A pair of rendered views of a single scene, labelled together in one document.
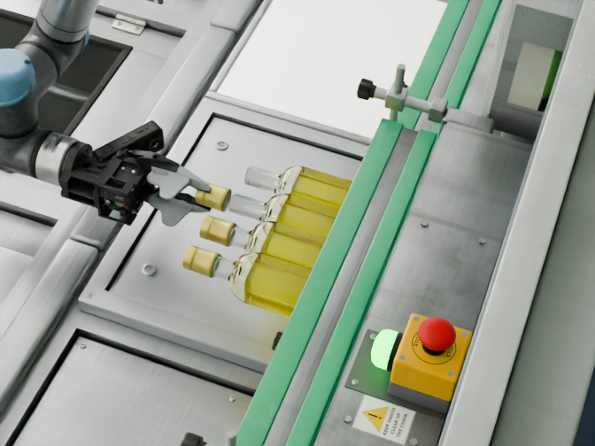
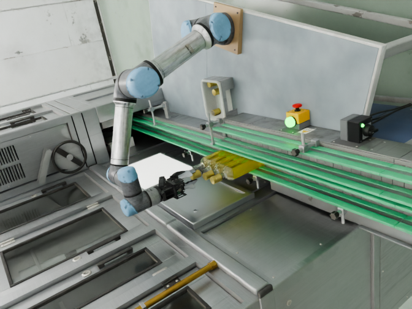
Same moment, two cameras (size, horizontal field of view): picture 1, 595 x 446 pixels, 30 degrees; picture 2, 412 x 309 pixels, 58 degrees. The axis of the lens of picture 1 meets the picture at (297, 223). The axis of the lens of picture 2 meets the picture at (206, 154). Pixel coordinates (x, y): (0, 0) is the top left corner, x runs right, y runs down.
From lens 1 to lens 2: 1.35 m
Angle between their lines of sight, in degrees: 48
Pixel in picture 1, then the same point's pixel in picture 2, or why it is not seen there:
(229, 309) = (223, 199)
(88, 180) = (168, 189)
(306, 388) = (287, 142)
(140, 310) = (209, 213)
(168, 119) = not seen: hidden behind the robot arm
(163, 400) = (240, 221)
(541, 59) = (230, 93)
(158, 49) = (110, 203)
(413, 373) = (302, 114)
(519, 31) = (224, 88)
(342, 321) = (271, 137)
